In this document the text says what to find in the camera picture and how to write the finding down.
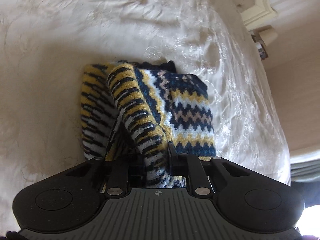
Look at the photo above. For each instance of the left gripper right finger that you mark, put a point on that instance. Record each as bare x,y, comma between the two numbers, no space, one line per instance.
191,168

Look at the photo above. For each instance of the navy yellow patterned knit sweater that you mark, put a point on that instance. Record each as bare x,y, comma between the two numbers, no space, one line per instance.
141,109

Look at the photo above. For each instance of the right cream table lamp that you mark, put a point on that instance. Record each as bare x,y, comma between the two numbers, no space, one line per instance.
268,36

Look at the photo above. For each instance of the cream floral bedspread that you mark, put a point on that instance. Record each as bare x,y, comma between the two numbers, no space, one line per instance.
45,45

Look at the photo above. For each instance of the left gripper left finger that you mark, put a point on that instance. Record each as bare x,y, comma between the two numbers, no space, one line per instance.
117,165

